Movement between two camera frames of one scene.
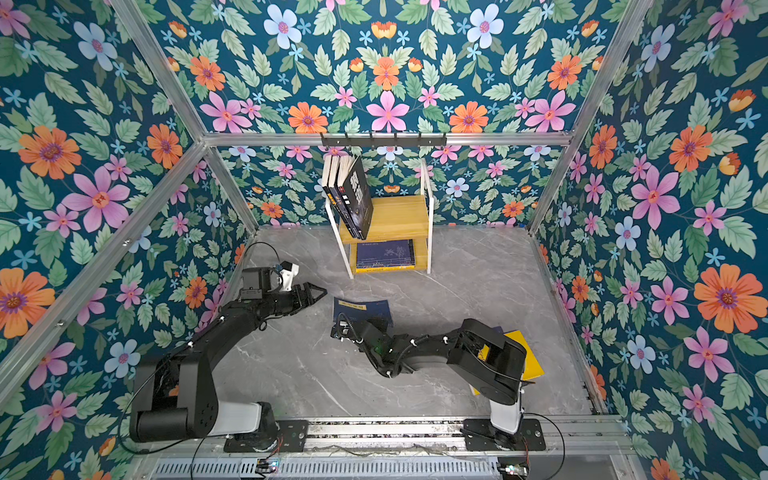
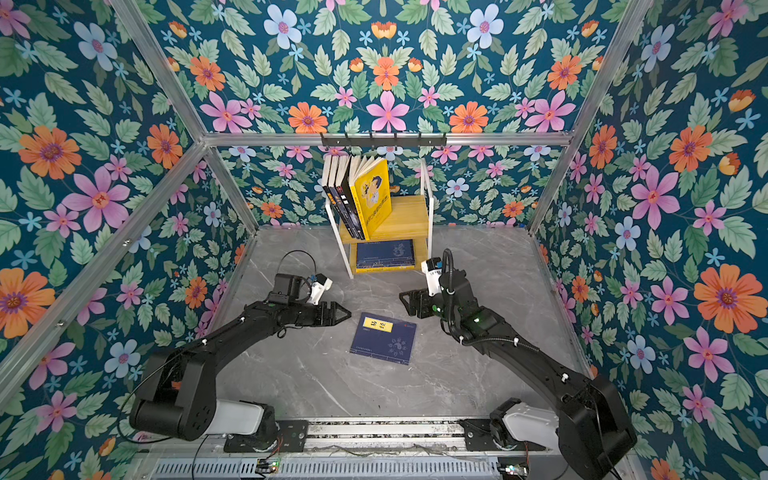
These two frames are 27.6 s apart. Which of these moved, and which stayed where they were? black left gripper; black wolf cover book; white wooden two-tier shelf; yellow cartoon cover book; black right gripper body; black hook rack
Moved: black left gripper; black right gripper body; yellow cartoon cover book
Stayed: white wooden two-tier shelf; black hook rack; black wolf cover book
